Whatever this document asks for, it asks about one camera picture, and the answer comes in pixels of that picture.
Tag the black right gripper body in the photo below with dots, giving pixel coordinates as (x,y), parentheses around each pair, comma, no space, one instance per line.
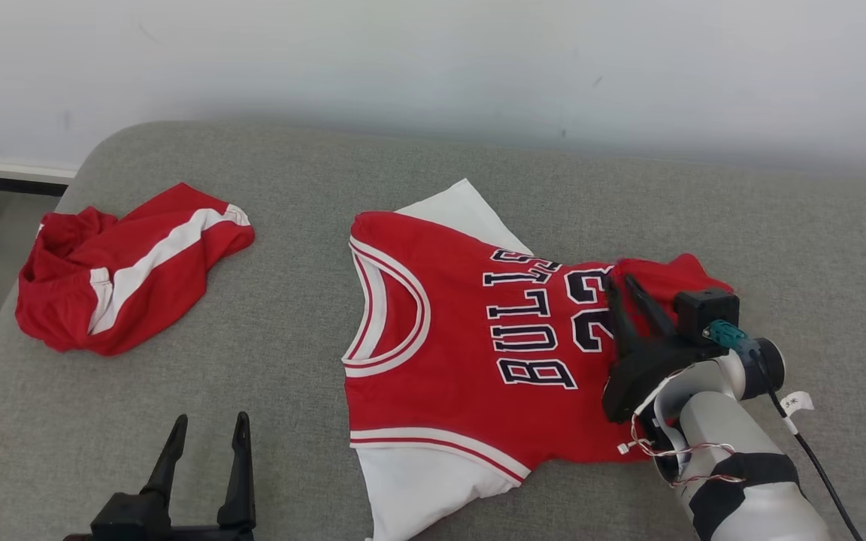
(643,376)

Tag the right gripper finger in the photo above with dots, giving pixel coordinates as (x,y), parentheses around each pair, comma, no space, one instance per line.
(621,323)
(651,312)

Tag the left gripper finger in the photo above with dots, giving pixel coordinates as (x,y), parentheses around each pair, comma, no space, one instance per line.
(166,458)
(240,466)

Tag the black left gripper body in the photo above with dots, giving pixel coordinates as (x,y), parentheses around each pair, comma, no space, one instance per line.
(147,522)

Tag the red Bulls basketball jersey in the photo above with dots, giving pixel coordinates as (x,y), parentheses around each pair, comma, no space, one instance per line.
(448,361)

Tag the red shorts with white stripe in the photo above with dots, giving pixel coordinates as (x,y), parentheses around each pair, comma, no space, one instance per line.
(57,300)

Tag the grey fabric panel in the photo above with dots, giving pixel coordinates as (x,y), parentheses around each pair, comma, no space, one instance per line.
(252,391)

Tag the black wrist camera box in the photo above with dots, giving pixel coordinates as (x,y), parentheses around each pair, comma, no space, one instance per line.
(706,309)

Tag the white wall baseboard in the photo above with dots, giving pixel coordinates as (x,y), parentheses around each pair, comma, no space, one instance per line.
(12,176)

